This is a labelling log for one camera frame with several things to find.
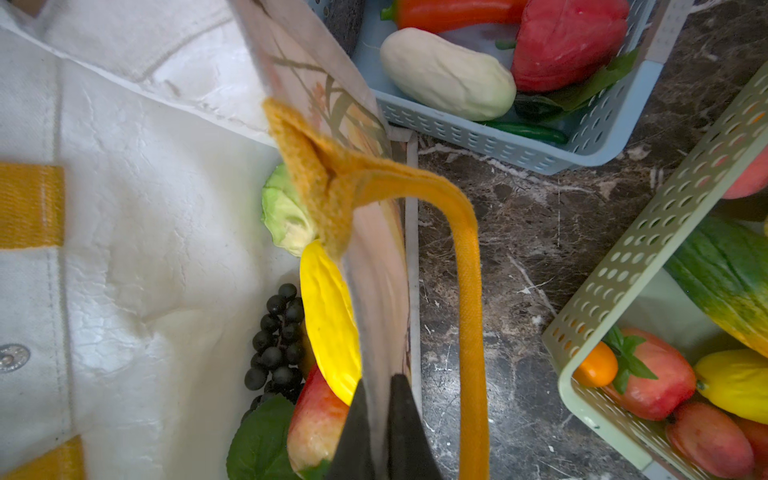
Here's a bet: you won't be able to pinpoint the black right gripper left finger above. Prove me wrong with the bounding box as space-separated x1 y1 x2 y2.
324 381 375 480

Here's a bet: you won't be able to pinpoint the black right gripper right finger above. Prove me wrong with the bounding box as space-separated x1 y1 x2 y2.
387 374 443 480

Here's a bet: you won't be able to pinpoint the red apple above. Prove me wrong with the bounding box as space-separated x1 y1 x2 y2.
287 366 349 479

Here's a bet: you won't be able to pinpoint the green leafy vegetable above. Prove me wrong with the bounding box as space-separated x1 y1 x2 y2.
226 395 331 480

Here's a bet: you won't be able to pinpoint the black grape bunch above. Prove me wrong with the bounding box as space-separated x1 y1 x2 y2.
244 283 308 412

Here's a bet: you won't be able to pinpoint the yellow mango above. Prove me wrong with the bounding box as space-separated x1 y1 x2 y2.
299 240 362 405

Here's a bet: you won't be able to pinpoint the green cabbage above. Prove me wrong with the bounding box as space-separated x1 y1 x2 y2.
261 164 317 257

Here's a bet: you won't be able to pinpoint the green plastic basket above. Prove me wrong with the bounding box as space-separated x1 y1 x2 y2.
543 66 767 479

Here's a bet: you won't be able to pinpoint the white grocery bag yellow handles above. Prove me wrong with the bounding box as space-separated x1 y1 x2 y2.
1 1 489 479

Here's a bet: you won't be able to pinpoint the red bell pepper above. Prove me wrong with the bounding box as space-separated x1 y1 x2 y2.
511 0 630 93

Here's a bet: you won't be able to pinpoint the small orange tangerine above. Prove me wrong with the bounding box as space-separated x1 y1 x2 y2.
572 342 619 388

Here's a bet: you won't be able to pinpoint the red strawberry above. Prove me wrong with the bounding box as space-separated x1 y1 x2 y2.
603 327 697 421

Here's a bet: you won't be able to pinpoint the small yellow lemon fruit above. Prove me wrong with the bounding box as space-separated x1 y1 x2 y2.
694 349 767 424

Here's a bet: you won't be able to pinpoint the white eggplant lower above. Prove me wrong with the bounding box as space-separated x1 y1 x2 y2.
380 28 517 121

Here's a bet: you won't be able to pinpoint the blue plastic basket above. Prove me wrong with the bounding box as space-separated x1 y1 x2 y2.
309 1 693 175

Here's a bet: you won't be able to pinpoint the red chili pepper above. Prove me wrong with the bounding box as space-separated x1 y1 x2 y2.
379 0 528 34

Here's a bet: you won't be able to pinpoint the pink peach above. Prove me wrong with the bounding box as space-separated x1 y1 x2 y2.
723 148 768 200

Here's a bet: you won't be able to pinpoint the dark eggplant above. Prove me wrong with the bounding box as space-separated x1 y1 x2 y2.
324 0 365 57

